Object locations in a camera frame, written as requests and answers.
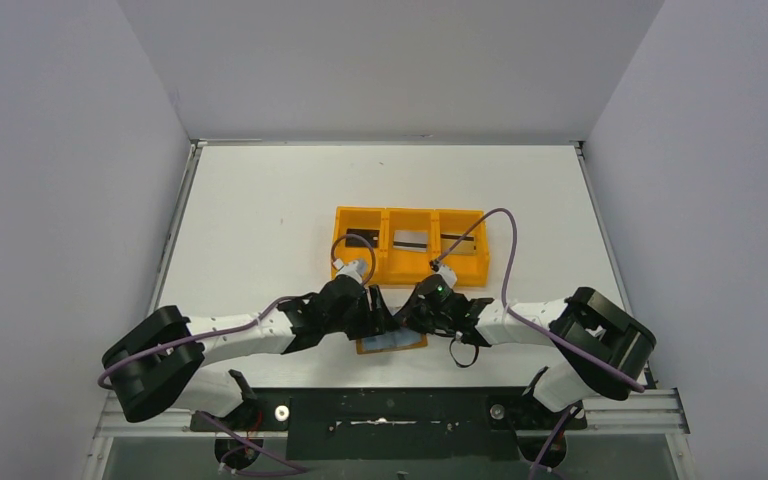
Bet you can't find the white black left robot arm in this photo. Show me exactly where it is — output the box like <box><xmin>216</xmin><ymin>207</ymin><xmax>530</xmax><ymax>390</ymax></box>
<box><xmin>97</xmin><ymin>275</ymin><xmax>402</xmax><ymax>423</ymax></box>

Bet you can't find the yellow right plastic bin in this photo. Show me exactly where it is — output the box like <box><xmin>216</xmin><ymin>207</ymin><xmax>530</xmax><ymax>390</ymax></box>
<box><xmin>436</xmin><ymin>209</ymin><xmax>490</xmax><ymax>287</ymax></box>

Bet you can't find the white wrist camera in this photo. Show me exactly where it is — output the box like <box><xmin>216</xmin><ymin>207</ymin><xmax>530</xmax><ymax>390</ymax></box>
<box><xmin>332</xmin><ymin>258</ymin><xmax>368</xmax><ymax>284</ymax></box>
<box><xmin>430</xmin><ymin>260</ymin><xmax>457</xmax><ymax>288</ymax></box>

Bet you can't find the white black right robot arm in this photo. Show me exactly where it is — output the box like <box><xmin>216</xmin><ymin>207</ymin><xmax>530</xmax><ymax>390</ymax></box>
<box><xmin>394</xmin><ymin>274</ymin><xmax>657</xmax><ymax>412</ymax></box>

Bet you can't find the black card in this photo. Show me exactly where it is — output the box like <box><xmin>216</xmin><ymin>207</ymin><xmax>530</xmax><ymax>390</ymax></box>
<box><xmin>344</xmin><ymin>228</ymin><xmax>380</xmax><ymax>249</ymax></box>

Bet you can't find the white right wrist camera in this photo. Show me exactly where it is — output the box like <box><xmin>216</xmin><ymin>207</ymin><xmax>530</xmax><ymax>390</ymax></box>
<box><xmin>430</xmin><ymin>260</ymin><xmax>457</xmax><ymax>288</ymax></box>

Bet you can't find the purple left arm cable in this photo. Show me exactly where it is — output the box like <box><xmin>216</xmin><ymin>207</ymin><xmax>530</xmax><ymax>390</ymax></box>
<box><xmin>97</xmin><ymin>233</ymin><xmax>377</xmax><ymax>392</ymax></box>

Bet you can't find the silver card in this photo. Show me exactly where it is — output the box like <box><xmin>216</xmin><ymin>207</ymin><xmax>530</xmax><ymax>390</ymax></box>
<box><xmin>392</xmin><ymin>230</ymin><xmax>429</xmax><ymax>252</ymax></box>

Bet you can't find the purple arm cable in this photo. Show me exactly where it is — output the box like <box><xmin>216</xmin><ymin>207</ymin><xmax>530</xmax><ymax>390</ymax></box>
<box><xmin>97</xmin><ymin>233</ymin><xmax>377</xmax><ymax>392</ymax></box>
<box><xmin>428</xmin><ymin>207</ymin><xmax>647</xmax><ymax>395</ymax></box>

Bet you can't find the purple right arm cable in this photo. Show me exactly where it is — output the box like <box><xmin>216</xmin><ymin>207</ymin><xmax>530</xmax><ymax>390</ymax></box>
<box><xmin>428</xmin><ymin>207</ymin><xmax>647</xmax><ymax>395</ymax></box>

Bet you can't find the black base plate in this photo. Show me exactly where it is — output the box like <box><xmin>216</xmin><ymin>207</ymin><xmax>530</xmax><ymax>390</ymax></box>
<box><xmin>222</xmin><ymin>387</ymin><xmax>562</xmax><ymax>461</ymax></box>

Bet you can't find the yellow middle plastic bin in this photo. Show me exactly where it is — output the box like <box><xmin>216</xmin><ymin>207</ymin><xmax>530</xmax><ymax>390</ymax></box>
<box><xmin>383</xmin><ymin>208</ymin><xmax>439</xmax><ymax>286</ymax></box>

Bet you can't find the orange leather card holder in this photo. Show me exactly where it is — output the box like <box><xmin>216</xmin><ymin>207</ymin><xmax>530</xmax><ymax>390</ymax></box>
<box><xmin>354</xmin><ymin>310</ymin><xmax>428</xmax><ymax>355</ymax></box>

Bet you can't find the gold card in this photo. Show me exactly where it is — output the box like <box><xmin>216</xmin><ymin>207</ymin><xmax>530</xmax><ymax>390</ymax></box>
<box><xmin>440</xmin><ymin>232</ymin><xmax>477</xmax><ymax>256</ymax></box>

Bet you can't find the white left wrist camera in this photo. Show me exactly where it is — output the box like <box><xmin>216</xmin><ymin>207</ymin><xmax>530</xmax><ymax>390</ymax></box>
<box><xmin>332</xmin><ymin>258</ymin><xmax>368</xmax><ymax>284</ymax></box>

